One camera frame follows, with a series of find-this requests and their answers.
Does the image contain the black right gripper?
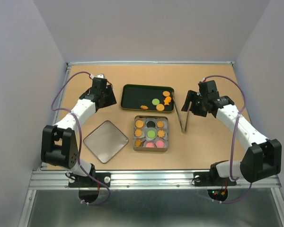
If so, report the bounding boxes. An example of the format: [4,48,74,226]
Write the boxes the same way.
[182,90,208,117]

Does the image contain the metal tongs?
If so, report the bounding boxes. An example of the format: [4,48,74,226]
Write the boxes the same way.
[172,92,189,134]

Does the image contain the tin lid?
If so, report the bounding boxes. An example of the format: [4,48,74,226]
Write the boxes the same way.
[83,121,129,164]

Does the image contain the orange flower cookie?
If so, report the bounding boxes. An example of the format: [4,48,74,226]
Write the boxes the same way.
[157,130,165,138]

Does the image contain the black round cookie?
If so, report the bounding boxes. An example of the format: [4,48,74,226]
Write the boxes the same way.
[146,121,156,128]

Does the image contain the green round cookie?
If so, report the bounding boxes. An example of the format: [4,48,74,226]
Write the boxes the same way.
[146,130,157,140]
[152,98,160,106]

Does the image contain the pink round cookie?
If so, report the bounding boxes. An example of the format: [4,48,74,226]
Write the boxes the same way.
[155,140,165,148]
[145,142,155,148]

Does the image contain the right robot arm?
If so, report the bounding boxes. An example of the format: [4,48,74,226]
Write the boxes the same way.
[181,80,282,184]

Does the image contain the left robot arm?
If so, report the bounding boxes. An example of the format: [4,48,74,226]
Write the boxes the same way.
[41,74,116,186]

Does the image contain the small tan round cookie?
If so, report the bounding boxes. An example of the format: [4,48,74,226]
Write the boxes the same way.
[163,91,170,97]

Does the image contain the black cookie tray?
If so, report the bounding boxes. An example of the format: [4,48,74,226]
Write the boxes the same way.
[121,84,174,113]

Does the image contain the orange dotted cookie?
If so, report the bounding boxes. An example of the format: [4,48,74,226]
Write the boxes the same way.
[156,104,165,111]

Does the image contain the orange leaf cookie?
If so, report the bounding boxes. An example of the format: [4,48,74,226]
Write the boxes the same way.
[141,105,148,110]

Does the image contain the square cookie tin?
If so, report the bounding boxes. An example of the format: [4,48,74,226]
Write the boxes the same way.
[132,115,169,153]

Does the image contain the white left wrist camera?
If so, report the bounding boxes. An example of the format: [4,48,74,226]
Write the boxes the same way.
[95,74,106,79]

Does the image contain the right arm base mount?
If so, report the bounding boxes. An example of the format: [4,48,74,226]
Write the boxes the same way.
[192,171,237,187]

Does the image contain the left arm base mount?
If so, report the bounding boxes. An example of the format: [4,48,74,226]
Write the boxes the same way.
[65,172,111,188]

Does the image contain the aluminium front rail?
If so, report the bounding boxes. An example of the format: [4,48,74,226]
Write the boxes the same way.
[28,168,282,190]

